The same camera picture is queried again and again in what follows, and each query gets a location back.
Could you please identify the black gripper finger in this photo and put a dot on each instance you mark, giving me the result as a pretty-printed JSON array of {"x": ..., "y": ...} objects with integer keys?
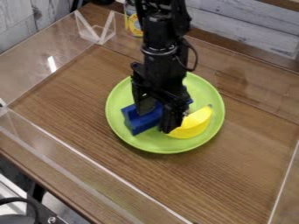
[
  {"x": 144, "y": 101},
  {"x": 172, "y": 116}
]

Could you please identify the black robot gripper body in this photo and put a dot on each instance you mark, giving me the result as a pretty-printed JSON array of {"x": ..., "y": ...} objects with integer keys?
[{"x": 160, "y": 74}]

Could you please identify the yellow toy banana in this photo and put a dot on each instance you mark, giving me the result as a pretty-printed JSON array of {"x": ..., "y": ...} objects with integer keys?
[{"x": 194, "y": 124}]

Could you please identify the blue foam block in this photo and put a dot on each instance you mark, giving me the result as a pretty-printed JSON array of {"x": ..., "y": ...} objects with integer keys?
[{"x": 140, "y": 123}]

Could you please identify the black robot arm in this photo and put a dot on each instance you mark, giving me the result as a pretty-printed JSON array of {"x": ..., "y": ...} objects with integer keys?
[{"x": 166, "y": 22}]

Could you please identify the green round plate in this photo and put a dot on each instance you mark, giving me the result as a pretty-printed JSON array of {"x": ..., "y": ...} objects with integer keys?
[{"x": 152, "y": 140}]

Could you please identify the clear acrylic corner bracket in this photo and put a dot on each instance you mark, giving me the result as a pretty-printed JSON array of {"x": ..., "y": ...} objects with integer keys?
[{"x": 95, "y": 33}]

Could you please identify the clear acrylic tray wall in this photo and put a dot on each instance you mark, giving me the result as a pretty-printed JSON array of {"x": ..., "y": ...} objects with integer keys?
[{"x": 96, "y": 192}]

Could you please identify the black metal table bracket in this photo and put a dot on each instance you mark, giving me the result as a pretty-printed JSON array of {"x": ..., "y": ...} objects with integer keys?
[{"x": 48, "y": 217}]

